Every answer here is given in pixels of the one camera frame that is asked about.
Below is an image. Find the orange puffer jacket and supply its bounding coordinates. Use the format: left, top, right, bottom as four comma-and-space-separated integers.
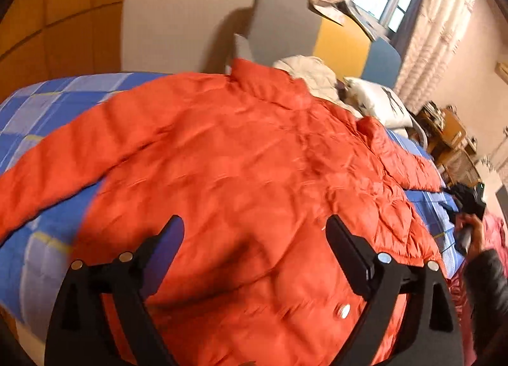
0, 57, 451, 366

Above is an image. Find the dark sleeved right forearm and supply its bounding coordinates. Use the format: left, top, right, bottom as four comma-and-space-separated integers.
463, 249, 507, 365

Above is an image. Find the person's right hand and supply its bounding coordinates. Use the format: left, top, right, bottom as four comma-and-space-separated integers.
454, 213, 485, 262

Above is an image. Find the wicker chair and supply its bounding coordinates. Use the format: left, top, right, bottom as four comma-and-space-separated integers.
436, 149, 482, 188

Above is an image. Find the wooden bedside cabinet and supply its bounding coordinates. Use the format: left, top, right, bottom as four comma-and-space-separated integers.
416, 101, 477, 164

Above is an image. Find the blue plaid bed sheet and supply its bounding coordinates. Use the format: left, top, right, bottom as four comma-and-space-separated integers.
0, 71, 465, 345

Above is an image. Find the white patterned pillow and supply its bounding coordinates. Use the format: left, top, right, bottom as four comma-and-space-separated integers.
344, 77, 412, 129

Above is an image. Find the cream quilted jacket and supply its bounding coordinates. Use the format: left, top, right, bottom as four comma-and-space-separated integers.
272, 55, 363, 118

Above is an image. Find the beige curtain right of window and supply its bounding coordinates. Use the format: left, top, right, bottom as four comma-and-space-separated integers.
394, 0, 475, 114

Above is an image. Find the grey yellow blue headboard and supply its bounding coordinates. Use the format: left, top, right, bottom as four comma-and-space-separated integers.
231, 0, 401, 88

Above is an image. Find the orange wooden wardrobe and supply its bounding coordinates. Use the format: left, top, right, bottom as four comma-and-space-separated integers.
1, 0, 124, 99

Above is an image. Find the wall air conditioner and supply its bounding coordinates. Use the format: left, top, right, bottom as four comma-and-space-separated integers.
495, 61, 508, 84

